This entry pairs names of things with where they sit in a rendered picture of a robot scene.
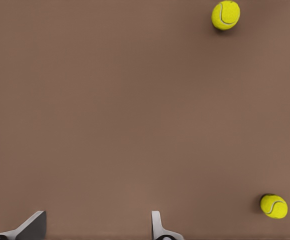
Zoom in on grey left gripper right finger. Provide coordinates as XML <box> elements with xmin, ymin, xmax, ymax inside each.
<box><xmin>151</xmin><ymin>210</ymin><xmax>185</xmax><ymax>240</ymax></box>

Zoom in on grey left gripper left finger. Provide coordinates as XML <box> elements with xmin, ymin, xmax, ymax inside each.
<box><xmin>0</xmin><ymin>210</ymin><xmax>47</xmax><ymax>240</ymax></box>

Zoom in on yellow tennis ball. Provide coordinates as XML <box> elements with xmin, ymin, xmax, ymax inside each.
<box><xmin>211</xmin><ymin>0</ymin><xmax>241</xmax><ymax>31</ymax></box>
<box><xmin>260</xmin><ymin>193</ymin><xmax>289</xmax><ymax>220</ymax></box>

